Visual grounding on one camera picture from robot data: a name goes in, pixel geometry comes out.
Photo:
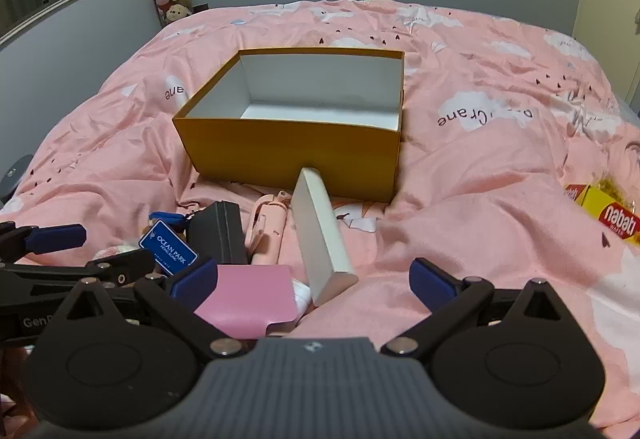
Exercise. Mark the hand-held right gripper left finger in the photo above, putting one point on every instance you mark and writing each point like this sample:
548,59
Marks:
192,281

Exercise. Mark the black box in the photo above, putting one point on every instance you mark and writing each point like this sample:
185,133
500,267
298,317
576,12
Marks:
220,234

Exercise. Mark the blue card box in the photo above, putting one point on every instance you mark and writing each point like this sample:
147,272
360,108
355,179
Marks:
167,246

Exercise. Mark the long white box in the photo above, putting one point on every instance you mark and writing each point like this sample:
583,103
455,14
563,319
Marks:
320,239

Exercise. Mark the pink leather card wallet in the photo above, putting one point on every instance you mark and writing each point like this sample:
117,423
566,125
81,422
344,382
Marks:
250,299

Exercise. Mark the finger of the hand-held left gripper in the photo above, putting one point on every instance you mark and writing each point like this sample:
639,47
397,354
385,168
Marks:
120,269
55,239

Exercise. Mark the yellow cardboard box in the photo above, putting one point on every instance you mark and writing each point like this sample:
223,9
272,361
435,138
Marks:
290,154

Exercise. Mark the grey round device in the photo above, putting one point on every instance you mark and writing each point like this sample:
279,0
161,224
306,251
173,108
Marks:
15,176

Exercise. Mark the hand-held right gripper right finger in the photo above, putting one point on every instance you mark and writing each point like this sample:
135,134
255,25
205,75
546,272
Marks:
430,281

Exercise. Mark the small black object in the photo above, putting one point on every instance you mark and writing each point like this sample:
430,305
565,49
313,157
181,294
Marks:
200,7

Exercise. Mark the pink plastic gadget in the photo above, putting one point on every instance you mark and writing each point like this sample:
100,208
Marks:
262,229

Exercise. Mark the pink printed blanket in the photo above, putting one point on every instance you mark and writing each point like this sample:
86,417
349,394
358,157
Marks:
500,169

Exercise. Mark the yellow snack box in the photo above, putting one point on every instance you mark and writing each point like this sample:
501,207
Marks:
617,219

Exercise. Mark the white tube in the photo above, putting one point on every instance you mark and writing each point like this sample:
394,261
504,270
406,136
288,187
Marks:
302,296

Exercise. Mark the pink white knitted plush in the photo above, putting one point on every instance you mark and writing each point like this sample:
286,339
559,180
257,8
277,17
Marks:
117,251

